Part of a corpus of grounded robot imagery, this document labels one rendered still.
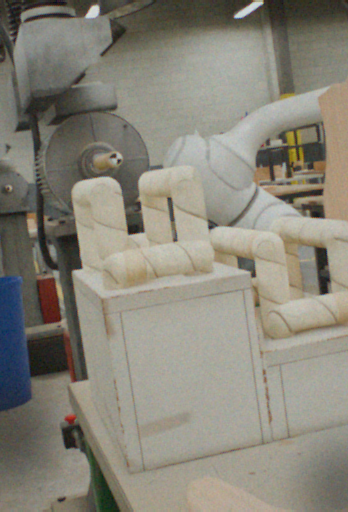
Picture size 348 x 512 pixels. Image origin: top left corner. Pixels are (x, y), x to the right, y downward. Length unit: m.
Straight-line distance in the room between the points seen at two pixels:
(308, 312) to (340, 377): 0.07
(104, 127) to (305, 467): 1.24
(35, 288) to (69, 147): 3.51
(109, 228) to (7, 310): 3.73
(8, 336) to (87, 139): 2.78
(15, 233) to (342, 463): 4.62
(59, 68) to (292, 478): 1.03
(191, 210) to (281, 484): 0.27
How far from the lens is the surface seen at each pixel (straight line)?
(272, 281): 0.79
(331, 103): 1.04
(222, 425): 0.76
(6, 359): 4.49
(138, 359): 0.73
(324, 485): 0.68
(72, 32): 1.55
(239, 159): 1.35
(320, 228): 0.84
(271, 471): 0.72
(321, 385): 0.79
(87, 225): 0.91
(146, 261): 0.74
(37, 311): 5.30
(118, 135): 1.83
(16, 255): 5.25
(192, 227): 0.76
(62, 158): 1.81
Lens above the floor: 1.21
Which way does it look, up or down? 6 degrees down
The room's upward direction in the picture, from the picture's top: 8 degrees counter-clockwise
